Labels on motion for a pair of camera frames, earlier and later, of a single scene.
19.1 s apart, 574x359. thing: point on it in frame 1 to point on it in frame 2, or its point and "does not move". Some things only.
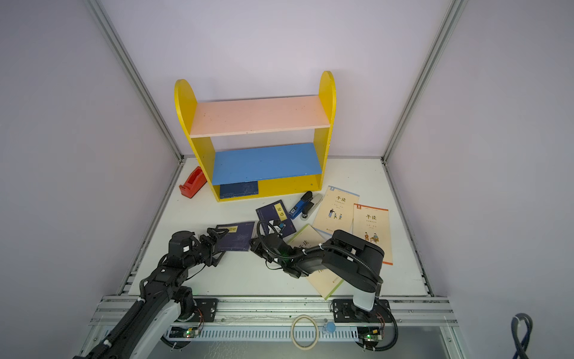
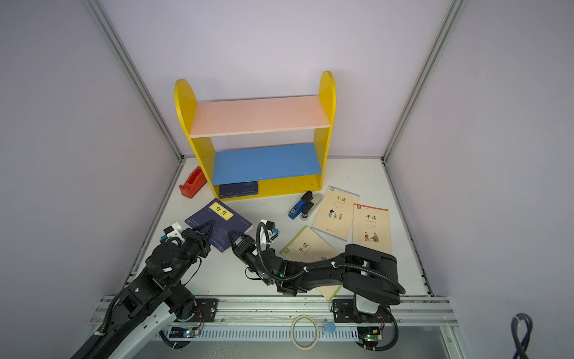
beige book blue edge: x=336 y=211 does not move
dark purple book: x=238 y=238 to x=238 y=189
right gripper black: x=259 y=248 to x=243 y=248
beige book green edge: x=326 y=281 does not move
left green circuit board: x=183 y=332 does not move
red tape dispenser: x=194 y=182 does not move
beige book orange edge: x=371 y=224 does not move
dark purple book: x=275 y=212 to x=226 y=221
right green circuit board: x=371 y=334 does not move
